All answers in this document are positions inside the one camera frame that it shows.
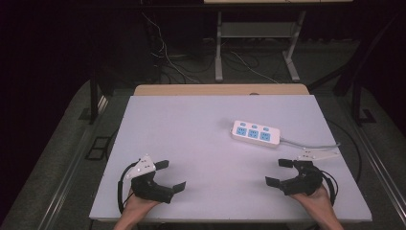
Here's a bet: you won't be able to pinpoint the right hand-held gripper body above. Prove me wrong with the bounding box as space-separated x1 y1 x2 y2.
280 149 341 196

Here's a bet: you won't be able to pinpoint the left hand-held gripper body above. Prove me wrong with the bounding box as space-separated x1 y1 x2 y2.
125 153 175 205

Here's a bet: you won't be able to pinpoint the white power strip blue sockets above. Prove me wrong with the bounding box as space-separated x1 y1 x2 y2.
231 120 282 150

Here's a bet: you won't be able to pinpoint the person's left hand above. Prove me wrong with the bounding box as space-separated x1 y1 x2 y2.
123 188 161 217

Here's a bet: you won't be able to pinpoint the person's right hand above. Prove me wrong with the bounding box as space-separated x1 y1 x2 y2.
289 186 333 217

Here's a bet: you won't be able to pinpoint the black metal stand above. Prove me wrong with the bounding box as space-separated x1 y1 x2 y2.
307 12 406 127

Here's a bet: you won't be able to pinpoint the grey metal stand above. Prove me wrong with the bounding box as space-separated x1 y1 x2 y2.
214 11 302 83

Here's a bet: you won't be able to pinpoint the grey power strip cable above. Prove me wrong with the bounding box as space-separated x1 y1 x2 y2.
279 136 342 150

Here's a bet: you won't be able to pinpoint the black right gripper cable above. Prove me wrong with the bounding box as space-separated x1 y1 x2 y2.
320 170 340 207

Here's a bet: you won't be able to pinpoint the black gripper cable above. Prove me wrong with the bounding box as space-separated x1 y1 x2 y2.
117 160 141 215
320 170 340 207

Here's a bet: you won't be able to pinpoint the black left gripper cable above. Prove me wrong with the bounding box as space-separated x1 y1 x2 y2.
117 160 141 215

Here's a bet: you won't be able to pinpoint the black floor cable loop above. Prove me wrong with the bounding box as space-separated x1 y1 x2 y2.
325 118 364 186

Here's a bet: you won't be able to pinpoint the black floor frame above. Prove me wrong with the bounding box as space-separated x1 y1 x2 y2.
84 135 112 162

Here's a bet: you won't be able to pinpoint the aluminium floor rail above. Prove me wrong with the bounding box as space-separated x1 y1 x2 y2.
346 111 406 219
37 95 109 230

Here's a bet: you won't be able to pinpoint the white floor cable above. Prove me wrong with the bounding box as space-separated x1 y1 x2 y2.
142 11 200 84

